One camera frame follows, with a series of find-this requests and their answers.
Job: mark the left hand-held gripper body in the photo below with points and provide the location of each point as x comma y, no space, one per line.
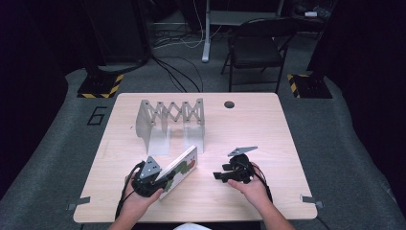
147,180

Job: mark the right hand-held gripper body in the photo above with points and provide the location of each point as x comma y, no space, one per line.
241,167

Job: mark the white picture book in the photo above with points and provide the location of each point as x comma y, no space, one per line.
183,167

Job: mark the white expandable book rack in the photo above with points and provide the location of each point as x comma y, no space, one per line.
172,123

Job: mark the person's left hand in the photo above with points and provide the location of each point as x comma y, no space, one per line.
140,199

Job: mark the person's right hand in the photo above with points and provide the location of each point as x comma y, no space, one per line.
255,190

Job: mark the person's white clothing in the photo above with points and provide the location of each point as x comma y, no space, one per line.
191,226

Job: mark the grey tape strip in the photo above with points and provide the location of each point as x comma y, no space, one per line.
78,202
312,200

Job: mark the black yellow striped stand base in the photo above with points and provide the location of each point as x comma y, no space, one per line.
100,86
308,86

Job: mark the black folding chair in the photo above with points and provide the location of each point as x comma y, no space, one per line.
255,48

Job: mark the white desk leg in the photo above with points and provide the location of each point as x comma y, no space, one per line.
206,32

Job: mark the grey desk top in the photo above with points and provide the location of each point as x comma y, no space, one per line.
242,17

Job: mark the black cabinet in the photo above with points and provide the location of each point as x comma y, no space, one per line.
118,28

